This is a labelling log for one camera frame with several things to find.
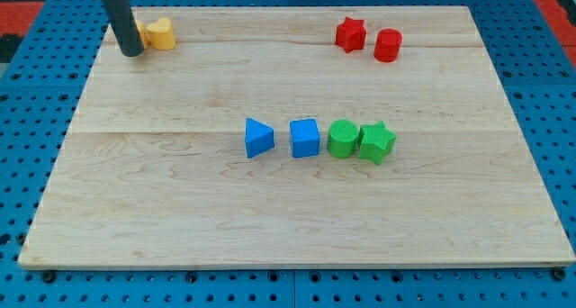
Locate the green star block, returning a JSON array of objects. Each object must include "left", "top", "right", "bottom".
[{"left": 357, "top": 122, "right": 397, "bottom": 165}]

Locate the red star block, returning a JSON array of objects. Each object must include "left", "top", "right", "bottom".
[{"left": 335, "top": 17, "right": 367, "bottom": 53}]

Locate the blue cube block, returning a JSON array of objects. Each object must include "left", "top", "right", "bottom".
[{"left": 289, "top": 118, "right": 320, "bottom": 158}]

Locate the blue triangle block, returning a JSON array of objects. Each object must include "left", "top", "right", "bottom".
[{"left": 245, "top": 118, "right": 275, "bottom": 159}]

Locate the green cylinder block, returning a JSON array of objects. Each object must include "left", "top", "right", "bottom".
[{"left": 327, "top": 119, "right": 359, "bottom": 159}]

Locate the wooden board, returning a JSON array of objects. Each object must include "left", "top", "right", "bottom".
[{"left": 18, "top": 6, "right": 575, "bottom": 270}]

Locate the red cylinder block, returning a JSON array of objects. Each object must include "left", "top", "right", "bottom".
[{"left": 373, "top": 28, "right": 403, "bottom": 63}]

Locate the yellow heart block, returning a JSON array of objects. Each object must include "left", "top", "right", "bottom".
[{"left": 146, "top": 17, "right": 176, "bottom": 50}]

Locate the yellow block behind rod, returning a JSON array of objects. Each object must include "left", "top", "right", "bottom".
[{"left": 135, "top": 20, "right": 149, "bottom": 49}]

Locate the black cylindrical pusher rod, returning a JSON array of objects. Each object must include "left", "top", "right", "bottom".
[{"left": 101, "top": 0, "right": 144, "bottom": 57}]

